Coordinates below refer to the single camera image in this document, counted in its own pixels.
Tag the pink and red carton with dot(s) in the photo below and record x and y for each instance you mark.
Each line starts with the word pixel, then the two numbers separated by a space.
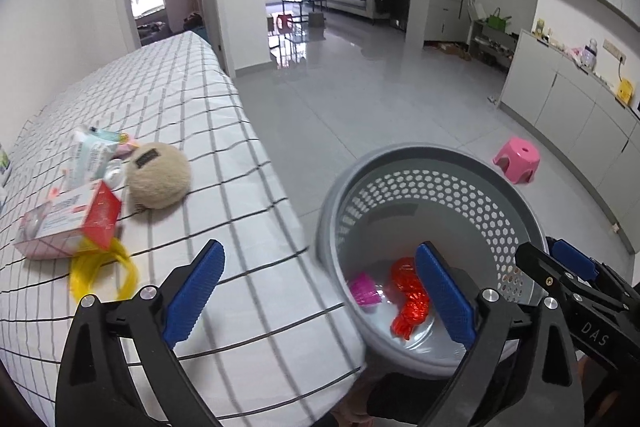
pixel 60 222

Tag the white and pink bottle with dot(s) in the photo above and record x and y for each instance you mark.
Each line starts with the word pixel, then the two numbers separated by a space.
pixel 590 54

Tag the pink plastic stool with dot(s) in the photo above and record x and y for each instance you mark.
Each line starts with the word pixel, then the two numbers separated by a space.
pixel 517 157

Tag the green bag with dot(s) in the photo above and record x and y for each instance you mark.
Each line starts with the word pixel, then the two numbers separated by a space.
pixel 498 22

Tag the yellow coiled plastic tube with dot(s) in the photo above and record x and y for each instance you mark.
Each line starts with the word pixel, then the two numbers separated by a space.
pixel 127 267

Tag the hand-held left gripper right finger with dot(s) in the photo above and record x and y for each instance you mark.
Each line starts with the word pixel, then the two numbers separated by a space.
pixel 442 292

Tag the white low cabinet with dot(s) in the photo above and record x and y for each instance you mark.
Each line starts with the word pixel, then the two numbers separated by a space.
pixel 565 107

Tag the red crinkled wrapper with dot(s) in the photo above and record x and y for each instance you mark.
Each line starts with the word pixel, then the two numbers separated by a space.
pixel 407 317

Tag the flat cardboard pieces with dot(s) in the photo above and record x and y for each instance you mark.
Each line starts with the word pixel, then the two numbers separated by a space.
pixel 450 49

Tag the yellow object on cabinet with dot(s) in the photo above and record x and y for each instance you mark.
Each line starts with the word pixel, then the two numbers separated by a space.
pixel 624 89

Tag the small red stool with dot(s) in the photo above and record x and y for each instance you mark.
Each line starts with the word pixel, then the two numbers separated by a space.
pixel 285 22

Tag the white and light-blue packet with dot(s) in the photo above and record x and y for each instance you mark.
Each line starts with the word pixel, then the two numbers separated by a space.
pixel 87 157

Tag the grey perforated plastic basket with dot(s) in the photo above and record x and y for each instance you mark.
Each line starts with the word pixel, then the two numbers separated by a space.
pixel 380 207

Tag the shoe rack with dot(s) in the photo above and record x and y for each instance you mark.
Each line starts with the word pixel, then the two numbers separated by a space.
pixel 492 47

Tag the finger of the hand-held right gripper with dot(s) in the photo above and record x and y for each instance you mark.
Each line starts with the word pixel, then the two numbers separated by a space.
pixel 572 254
pixel 545 269

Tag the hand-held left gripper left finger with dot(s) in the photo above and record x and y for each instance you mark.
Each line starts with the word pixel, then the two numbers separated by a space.
pixel 197 287

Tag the dark coffee table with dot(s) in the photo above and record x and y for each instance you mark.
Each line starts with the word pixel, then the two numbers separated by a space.
pixel 300 2

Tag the pink plastic wrapper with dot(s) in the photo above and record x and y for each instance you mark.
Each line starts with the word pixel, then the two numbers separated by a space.
pixel 362 289

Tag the cardboard box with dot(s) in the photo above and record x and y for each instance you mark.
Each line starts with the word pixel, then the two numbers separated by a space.
pixel 316 19

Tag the beige plush ball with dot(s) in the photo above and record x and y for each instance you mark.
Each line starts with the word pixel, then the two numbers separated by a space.
pixel 160 182

